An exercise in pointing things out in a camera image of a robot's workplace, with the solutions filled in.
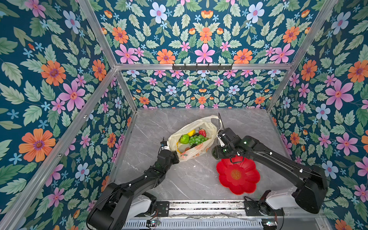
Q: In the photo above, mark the red apple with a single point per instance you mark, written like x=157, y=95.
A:
x=202, y=132

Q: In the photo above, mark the yellow banana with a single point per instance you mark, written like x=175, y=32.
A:
x=180, y=148

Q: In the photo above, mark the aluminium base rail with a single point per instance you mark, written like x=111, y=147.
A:
x=226, y=214

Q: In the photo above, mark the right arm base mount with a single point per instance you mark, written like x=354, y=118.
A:
x=260, y=208

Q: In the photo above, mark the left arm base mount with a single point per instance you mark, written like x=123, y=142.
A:
x=147, y=205

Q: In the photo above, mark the green bell pepper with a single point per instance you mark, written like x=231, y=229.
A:
x=184, y=139

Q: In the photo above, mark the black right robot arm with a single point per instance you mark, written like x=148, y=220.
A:
x=309, y=187

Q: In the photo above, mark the small circuit board left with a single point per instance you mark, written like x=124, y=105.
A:
x=153, y=223

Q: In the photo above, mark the green grapes bunch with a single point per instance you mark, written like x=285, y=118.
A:
x=196, y=140

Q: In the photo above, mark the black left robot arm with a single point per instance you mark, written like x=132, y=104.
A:
x=110, y=212

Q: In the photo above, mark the black hook rail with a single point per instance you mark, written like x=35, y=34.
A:
x=202, y=67

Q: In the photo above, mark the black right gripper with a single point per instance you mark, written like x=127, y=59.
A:
x=224, y=138

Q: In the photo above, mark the red flower-shaped plate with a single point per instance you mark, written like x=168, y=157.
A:
x=238, y=174

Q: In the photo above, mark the yellow lemon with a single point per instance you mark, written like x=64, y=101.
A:
x=191, y=133

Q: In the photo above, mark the small circuit board right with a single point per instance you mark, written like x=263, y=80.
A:
x=269, y=224

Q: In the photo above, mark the small circuit board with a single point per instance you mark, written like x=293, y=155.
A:
x=153, y=223
x=269, y=224

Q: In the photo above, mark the cream plastic bag orange print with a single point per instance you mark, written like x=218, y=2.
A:
x=211, y=124

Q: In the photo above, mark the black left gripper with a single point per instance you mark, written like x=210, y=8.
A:
x=173, y=155

